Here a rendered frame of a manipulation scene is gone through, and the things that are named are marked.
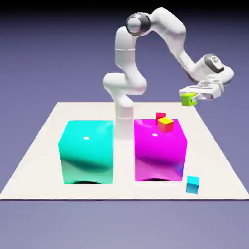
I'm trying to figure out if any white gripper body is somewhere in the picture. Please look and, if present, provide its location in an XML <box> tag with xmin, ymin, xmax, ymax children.
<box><xmin>179</xmin><ymin>83</ymin><xmax>225</xmax><ymax>101</ymax></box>

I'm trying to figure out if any small green cube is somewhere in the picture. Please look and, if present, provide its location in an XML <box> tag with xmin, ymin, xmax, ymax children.
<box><xmin>181</xmin><ymin>93</ymin><xmax>198</xmax><ymax>107</ymax></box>

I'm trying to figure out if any small red cube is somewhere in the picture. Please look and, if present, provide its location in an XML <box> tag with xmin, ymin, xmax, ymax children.
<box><xmin>155</xmin><ymin>112</ymin><xmax>167</xmax><ymax>125</ymax></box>

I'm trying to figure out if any small yellow cube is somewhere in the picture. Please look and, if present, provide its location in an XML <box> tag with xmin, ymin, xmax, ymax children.
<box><xmin>157</xmin><ymin>117</ymin><xmax>175</xmax><ymax>134</ymax></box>

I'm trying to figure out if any small cyan cube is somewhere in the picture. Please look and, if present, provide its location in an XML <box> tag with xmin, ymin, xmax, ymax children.
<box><xmin>185</xmin><ymin>175</ymin><xmax>200</xmax><ymax>195</ymax></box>

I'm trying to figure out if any large magenta box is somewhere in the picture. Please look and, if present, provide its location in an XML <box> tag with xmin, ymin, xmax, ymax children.
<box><xmin>134</xmin><ymin>119</ymin><xmax>188</xmax><ymax>182</ymax></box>

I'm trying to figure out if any large turquoise box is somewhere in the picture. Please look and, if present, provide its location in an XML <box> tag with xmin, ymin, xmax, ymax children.
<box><xmin>58</xmin><ymin>120</ymin><xmax>114</xmax><ymax>185</ymax></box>

